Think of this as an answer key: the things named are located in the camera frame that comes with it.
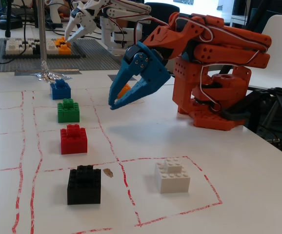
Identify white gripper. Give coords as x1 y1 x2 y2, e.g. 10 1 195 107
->
64 0 107 42

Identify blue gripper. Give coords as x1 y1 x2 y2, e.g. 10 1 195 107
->
108 41 173 110

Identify red brick block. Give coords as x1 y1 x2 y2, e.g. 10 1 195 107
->
60 124 88 155

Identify orange brick block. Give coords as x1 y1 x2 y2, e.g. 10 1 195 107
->
116 84 132 99

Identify blue brick block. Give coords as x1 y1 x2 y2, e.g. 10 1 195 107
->
50 78 72 100

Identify green brick block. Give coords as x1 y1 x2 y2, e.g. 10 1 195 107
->
57 98 81 123

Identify white brick block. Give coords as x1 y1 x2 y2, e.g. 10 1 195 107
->
154 157 191 194

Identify black brick block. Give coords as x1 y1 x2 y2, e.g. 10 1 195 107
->
67 165 101 205

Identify orange brick cluster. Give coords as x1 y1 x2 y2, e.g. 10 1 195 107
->
54 36 72 56

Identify small white brick cluster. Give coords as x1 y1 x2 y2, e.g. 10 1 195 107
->
45 39 60 55

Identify grey studded baseplate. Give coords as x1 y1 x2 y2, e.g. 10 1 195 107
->
0 38 122 73

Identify metal pole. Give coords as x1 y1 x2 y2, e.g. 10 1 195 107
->
37 0 48 74

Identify black and white brick cluster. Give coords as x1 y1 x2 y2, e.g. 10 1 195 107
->
21 39 48 56

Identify crumpled aluminium foil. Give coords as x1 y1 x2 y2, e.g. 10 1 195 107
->
31 60 73 83

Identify large white brick cluster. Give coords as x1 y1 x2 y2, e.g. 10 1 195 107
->
5 39 26 56

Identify black desk device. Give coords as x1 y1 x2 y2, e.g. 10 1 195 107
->
0 16 22 30

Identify black table clamp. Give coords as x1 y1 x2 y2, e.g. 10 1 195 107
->
220 87 282 122

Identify white plastic handle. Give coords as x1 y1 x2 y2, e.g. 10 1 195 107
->
44 0 62 24

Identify black brick frame strip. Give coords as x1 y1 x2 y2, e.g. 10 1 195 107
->
2 53 81 59

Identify elbow servo wire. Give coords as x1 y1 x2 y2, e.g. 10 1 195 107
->
199 16 271 113

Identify gripper servo wire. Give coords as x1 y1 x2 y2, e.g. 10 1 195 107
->
135 16 171 43

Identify black stand post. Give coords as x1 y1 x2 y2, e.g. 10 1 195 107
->
5 0 13 38

